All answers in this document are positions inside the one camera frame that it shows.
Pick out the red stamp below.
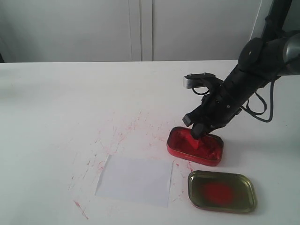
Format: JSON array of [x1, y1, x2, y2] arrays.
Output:
[[186, 133, 203, 150]]

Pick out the white paper sheet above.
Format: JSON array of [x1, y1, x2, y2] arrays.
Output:
[[95, 155, 173, 208]]

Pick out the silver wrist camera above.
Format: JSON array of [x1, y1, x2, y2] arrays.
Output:
[[183, 73, 223, 90]]

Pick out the white cabinet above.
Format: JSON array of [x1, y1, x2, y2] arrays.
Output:
[[0, 0, 272, 62]]

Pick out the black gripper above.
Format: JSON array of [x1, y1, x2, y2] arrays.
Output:
[[182, 86, 248, 139]]

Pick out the red ink pad tin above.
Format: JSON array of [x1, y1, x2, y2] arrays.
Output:
[[166, 127, 224, 166]]

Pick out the dark vertical post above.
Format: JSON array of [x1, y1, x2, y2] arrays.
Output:
[[261, 0, 292, 39]]

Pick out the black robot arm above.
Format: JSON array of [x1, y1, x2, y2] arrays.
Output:
[[182, 33, 300, 139]]

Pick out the gold tin lid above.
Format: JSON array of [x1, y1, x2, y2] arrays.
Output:
[[187, 170, 257, 214]]

